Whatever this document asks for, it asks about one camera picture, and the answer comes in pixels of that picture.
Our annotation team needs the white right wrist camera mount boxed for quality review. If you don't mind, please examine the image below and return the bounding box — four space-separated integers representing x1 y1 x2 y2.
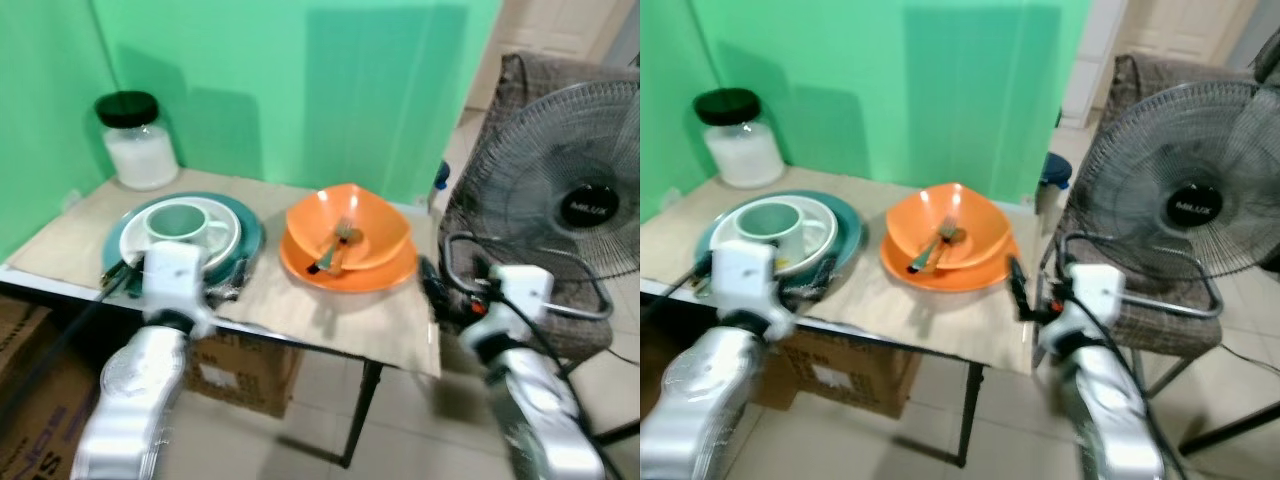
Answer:
1058 262 1127 339
486 264 555 337

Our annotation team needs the teal dinner plate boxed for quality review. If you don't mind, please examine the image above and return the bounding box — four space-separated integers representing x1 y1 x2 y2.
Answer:
101 191 267 291
696 189 864 293

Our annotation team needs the orange square bowl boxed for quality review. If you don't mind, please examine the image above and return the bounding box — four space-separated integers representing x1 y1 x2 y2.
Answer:
285 183 412 272
885 181 1012 272

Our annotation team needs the pale green ceramic mug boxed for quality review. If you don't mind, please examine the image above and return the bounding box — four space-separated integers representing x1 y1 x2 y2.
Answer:
736 200 827 265
142 203 232 253

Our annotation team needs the green backdrop cloth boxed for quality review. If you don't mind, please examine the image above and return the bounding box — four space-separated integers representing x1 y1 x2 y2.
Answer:
0 0 503 263
640 0 1093 223

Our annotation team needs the cream side plate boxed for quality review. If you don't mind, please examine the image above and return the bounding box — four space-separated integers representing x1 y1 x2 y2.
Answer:
711 194 840 278
119 197 245 273

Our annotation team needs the orange plate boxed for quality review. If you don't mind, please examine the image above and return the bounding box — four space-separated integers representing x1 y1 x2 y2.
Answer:
879 230 1022 294
278 228 419 295

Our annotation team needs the bronze metal fork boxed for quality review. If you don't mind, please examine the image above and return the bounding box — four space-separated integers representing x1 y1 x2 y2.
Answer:
906 232 949 274
306 232 351 277

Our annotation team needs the large printed cardboard box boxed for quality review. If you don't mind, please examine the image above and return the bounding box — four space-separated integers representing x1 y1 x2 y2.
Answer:
0 294 103 480

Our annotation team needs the black metal table leg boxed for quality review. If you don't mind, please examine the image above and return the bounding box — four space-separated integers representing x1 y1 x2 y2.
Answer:
339 359 385 470
954 361 987 470

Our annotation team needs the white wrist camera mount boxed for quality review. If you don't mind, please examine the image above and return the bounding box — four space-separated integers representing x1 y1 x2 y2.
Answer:
1058 262 1127 339
486 264 555 337
142 242 212 329
714 239 782 323

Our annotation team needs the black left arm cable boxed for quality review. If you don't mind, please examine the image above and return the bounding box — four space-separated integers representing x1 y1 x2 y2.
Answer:
640 270 713 326
0 268 136 426

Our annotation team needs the white panelled door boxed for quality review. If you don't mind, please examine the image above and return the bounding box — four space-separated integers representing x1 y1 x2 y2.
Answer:
1058 0 1263 129
466 0 633 113

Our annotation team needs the beige wood-pattern table sheet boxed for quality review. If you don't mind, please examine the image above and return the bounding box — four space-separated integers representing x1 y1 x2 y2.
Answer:
5 168 443 380
640 166 1041 377

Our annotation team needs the glass jar with black lid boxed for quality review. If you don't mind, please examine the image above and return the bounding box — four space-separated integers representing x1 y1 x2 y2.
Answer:
694 87 787 190
95 91 180 192

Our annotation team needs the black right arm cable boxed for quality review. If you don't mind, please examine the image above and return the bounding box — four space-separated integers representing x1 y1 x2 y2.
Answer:
1085 300 1186 480
498 296 605 471

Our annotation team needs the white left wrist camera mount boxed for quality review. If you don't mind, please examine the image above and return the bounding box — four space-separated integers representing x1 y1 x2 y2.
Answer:
142 242 212 329
714 239 782 323

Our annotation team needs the cardboard box with white label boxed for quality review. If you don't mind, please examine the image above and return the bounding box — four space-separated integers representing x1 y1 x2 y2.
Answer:
184 328 305 420
752 328 924 422

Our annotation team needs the black floor fan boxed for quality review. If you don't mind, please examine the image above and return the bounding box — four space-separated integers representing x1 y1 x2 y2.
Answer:
1056 79 1280 323
443 80 641 323

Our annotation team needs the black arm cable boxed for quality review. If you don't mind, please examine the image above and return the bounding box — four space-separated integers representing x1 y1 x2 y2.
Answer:
498 296 605 471
1085 300 1186 480
640 270 713 326
0 268 136 426

